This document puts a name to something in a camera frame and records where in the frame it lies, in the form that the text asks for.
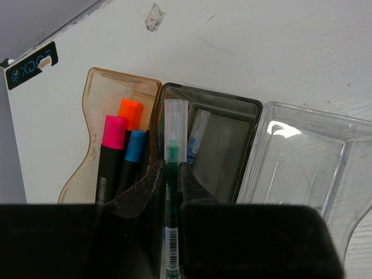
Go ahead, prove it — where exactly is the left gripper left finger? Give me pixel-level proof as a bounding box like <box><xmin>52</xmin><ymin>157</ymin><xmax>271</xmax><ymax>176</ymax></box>
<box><xmin>1</xmin><ymin>160</ymin><xmax>165</xmax><ymax>278</ymax></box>

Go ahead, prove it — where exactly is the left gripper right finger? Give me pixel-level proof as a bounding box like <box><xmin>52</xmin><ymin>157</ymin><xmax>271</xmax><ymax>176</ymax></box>
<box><xmin>178</xmin><ymin>163</ymin><xmax>345</xmax><ymax>279</ymax></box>

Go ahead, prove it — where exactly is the pink cap highlighter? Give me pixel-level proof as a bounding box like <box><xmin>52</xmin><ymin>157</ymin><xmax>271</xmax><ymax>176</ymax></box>
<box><xmin>95</xmin><ymin>115</ymin><xmax>127</xmax><ymax>204</ymax></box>

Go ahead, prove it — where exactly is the blue cap highlighter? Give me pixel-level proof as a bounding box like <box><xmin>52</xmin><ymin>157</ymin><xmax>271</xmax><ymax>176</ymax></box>
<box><xmin>116</xmin><ymin>130</ymin><xmax>146</xmax><ymax>196</ymax></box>

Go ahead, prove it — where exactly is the blue ink gel pen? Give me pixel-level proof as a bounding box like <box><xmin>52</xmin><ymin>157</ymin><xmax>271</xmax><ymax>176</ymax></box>
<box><xmin>187</xmin><ymin>109</ymin><xmax>210</xmax><ymax>164</ymax></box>

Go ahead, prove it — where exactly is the orange cap highlighter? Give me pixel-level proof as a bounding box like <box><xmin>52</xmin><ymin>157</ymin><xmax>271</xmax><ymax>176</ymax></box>
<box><xmin>117</xmin><ymin>99</ymin><xmax>143</xmax><ymax>130</ymax></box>

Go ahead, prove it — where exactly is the green ink gel pen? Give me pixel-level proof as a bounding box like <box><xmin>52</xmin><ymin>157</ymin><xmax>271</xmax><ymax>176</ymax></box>
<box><xmin>164</xmin><ymin>99</ymin><xmax>188</xmax><ymax>278</ymax></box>

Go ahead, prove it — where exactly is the smoky grey plastic tray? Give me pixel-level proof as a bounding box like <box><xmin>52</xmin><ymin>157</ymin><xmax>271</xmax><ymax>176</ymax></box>
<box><xmin>149</xmin><ymin>83</ymin><xmax>263</xmax><ymax>203</ymax></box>

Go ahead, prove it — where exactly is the clear plastic tray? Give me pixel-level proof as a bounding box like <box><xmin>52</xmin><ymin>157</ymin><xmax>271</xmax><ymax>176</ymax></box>
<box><xmin>237</xmin><ymin>102</ymin><xmax>371</xmax><ymax>259</ymax></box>

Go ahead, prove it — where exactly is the amber plastic tray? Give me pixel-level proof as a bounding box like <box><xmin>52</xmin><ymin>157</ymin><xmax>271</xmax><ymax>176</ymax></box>
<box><xmin>58</xmin><ymin>67</ymin><xmax>162</xmax><ymax>204</ymax></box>

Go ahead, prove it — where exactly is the left black logo sticker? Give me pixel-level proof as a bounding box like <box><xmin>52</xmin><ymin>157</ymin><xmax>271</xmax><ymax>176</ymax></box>
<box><xmin>5</xmin><ymin>41</ymin><xmax>59</xmax><ymax>90</ymax></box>

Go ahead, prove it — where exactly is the white tape scrap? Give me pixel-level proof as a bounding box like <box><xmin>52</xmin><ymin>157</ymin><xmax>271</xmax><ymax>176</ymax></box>
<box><xmin>145</xmin><ymin>3</ymin><xmax>166</xmax><ymax>32</ymax></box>

